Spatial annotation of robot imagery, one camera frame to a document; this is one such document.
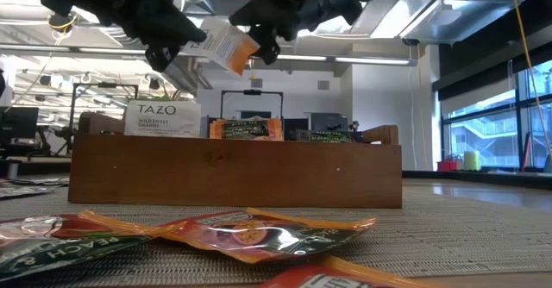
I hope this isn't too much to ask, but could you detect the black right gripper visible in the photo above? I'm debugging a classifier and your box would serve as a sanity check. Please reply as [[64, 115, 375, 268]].
[[228, 0, 368, 66]]

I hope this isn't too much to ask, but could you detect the orange peach tea packet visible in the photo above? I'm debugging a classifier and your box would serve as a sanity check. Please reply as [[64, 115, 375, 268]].
[[258, 255, 445, 288], [166, 207, 379, 265], [0, 210, 191, 283], [209, 117, 285, 142]]

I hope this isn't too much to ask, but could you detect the dark blackcurrant tea packet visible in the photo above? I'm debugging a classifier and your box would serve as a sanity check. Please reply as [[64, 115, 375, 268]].
[[287, 128, 366, 145], [16, 176, 70, 187], [0, 185, 55, 200]]

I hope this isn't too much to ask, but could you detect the ceiling tube light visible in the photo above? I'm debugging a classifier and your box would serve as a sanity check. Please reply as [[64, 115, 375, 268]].
[[77, 45, 147, 57], [334, 56, 413, 66], [275, 53, 329, 62]]

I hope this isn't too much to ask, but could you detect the black background monitor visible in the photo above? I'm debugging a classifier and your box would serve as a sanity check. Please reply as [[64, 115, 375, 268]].
[[309, 112, 349, 133], [240, 110, 273, 120], [0, 105, 40, 141], [283, 117, 310, 141]]

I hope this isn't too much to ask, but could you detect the wooden three-compartment tray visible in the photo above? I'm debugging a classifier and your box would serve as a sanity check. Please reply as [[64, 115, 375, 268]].
[[67, 111, 403, 210]]

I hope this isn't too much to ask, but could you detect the yellow-green cylinder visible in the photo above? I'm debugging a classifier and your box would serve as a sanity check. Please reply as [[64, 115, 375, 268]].
[[463, 150, 482, 172]]

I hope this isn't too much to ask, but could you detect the grey woven placemat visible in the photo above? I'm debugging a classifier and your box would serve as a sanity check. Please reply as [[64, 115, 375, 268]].
[[0, 178, 552, 280]]

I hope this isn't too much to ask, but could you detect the black background rig frame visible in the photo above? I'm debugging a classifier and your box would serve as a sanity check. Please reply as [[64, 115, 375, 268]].
[[219, 88, 285, 119], [68, 82, 140, 155]]

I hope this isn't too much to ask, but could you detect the yellow cable tie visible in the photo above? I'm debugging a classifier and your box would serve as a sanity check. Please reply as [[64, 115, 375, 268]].
[[47, 14, 79, 34]]

